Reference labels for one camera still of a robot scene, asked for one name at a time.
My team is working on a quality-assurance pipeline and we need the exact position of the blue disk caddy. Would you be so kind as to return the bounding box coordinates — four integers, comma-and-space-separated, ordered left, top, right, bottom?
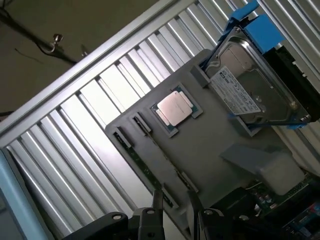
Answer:
199, 0, 311, 131

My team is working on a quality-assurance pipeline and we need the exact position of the silver CPU chip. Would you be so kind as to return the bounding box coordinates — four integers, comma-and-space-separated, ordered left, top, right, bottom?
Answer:
155, 85, 201, 131

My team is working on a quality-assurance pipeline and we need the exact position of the green graphics card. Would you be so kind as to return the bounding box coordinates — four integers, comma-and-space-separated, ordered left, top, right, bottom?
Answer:
212, 174, 320, 240

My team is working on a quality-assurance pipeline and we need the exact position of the silver hard disk drive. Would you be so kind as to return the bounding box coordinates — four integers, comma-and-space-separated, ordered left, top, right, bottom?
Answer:
204, 26, 301, 124

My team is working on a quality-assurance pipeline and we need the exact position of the black floor cable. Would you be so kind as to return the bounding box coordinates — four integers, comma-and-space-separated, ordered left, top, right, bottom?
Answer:
0, 8, 80, 65

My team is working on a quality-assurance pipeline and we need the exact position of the metal clamp with bolt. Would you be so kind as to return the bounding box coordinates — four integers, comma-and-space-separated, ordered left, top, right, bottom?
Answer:
40, 33, 64, 54

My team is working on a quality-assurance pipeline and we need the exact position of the light blue panel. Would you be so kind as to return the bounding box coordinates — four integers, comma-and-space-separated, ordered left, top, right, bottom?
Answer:
0, 146, 55, 240

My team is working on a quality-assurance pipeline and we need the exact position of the green RAM stick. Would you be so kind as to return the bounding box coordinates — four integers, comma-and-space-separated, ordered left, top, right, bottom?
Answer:
112, 131, 175, 209

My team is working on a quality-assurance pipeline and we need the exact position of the grey plastic parts rack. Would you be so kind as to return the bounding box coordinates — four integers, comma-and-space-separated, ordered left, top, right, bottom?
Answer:
104, 48, 308, 240

